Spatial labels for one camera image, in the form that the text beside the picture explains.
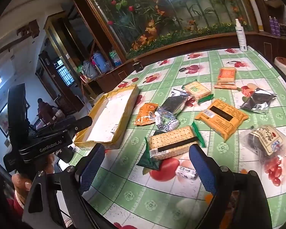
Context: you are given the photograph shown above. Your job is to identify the white spray bottle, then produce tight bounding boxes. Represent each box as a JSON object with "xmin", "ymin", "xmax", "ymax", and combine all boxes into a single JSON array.
[{"xmin": 235, "ymin": 19, "xmax": 249, "ymax": 52}]

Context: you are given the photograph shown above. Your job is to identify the small orange snack packet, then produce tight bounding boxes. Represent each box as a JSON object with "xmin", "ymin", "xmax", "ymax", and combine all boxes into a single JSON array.
[{"xmin": 134, "ymin": 102, "xmax": 159, "ymax": 126}]

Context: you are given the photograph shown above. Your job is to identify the blue thermos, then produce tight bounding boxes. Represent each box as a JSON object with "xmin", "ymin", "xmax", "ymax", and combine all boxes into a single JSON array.
[{"xmin": 93, "ymin": 51, "xmax": 108, "ymax": 73}]

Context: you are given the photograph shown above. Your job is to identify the large green cracker packet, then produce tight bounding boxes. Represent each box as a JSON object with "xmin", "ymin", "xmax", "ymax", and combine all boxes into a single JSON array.
[{"xmin": 136, "ymin": 122, "xmax": 205, "ymax": 171}]

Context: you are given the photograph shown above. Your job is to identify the red white jar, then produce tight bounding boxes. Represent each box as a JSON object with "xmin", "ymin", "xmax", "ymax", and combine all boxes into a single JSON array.
[{"xmin": 274, "ymin": 57, "xmax": 286, "ymax": 81}]

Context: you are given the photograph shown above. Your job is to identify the framed wall picture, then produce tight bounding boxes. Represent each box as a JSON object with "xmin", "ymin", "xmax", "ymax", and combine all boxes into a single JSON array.
[{"xmin": 0, "ymin": 105, "xmax": 10, "ymax": 137}]

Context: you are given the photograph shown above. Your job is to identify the packaged water bottles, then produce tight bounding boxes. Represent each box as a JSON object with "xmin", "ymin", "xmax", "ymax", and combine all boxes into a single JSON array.
[{"xmin": 109, "ymin": 50, "xmax": 122, "ymax": 67}]

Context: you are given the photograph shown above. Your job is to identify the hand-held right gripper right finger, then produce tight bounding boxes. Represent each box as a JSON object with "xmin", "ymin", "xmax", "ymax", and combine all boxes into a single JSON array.
[{"xmin": 189, "ymin": 144, "xmax": 274, "ymax": 229}]

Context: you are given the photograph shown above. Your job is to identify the black jar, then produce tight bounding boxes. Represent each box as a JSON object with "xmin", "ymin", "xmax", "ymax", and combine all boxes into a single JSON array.
[{"xmin": 132, "ymin": 61, "xmax": 144, "ymax": 73}]

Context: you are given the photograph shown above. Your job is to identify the person's left hand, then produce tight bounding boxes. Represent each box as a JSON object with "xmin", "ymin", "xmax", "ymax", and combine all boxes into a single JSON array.
[{"xmin": 11, "ymin": 153, "xmax": 55, "ymax": 202}]

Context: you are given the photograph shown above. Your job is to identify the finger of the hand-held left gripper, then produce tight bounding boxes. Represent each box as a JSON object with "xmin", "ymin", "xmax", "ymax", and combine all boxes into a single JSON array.
[
  {"xmin": 51, "ymin": 116, "xmax": 93, "ymax": 136},
  {"xmin": 56, "ymin": 147, "xmax": 74, "ymax": 164}
]

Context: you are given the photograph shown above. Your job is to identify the floral glass display cabinet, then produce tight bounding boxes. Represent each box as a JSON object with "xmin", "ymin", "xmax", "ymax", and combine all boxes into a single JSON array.
[{"xmin": 62, "ymin": 0, "xmax": 260, "ymax": 60}]

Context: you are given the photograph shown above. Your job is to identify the orange cracker packet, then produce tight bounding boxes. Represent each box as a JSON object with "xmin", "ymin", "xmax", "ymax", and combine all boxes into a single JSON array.
[{"xmin": 214, "ymin": 67, "xmax": 237, "ymax": 90}]

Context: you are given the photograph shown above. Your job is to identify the clear dark snack bag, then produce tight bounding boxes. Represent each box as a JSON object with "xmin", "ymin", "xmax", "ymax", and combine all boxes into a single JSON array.
[{"xmin": 243, "ymin": 124, "xmax": 286, "ymax": 165}]

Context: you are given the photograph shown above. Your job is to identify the barred window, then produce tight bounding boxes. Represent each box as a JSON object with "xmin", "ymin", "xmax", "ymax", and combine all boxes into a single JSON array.
[{"xmin": 54, "ymin": 60, "xmax": 74, "ymax": 86}]

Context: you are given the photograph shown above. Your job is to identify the fruit print tablecloth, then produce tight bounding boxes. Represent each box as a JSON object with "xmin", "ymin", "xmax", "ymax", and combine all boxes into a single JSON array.
[{"xmin": 81, "ymin": 46, "xmax": 286, "ymax": 229}]

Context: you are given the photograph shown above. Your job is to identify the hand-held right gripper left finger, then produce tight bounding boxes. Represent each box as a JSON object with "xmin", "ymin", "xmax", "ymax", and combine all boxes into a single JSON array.
[{"xmin": 22, "ymin": 144, "xmax": 124, "ymax": 229}]

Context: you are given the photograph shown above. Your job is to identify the silver foil snack packet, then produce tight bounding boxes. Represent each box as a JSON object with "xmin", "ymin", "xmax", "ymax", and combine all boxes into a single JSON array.
[
  {"xmin": 161, "ymin": 88, "xmax": 190, "ymax": 116},
  {"xmin": 239, "ymin": 88, "xmax": 277, "ymax": 114}
]

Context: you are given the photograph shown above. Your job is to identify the large orange biscuit packet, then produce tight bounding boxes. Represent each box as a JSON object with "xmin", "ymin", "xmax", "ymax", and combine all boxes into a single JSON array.
[{"xmin": 194, "ymin": 98, "xmax": 249, "ymax": 142}]

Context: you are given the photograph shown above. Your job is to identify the grey kettle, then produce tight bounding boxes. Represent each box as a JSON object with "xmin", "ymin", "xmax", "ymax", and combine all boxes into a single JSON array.
[{"xmin": 82, "ymin": 60, "xmax": 97, "ymax": 79}]

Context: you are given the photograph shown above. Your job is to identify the person's left forearm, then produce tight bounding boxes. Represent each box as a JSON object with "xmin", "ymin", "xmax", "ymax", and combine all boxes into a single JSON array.
[{"xmin": 5, "ymin": 191, "xmax": 25, "ymax": 229}]

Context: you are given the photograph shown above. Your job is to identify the small green cracker packet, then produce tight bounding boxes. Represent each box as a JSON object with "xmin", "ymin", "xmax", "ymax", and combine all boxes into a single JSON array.
[{"xmin": 181, "ymin": 81, "xmax": 214, "ymax": 105}]

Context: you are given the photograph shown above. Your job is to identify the black-white candy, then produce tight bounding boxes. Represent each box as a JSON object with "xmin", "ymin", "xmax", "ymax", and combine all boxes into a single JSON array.
[{"xmin": 157, "ymin": 118, "xmax": 180, "ymax": 132}]

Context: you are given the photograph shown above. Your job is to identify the yellow cardboard tray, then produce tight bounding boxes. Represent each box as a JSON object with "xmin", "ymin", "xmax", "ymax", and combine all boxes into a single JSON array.
[{"xmin": 73, "ymin": 84, "xmax": 140, "ymax": 151}]

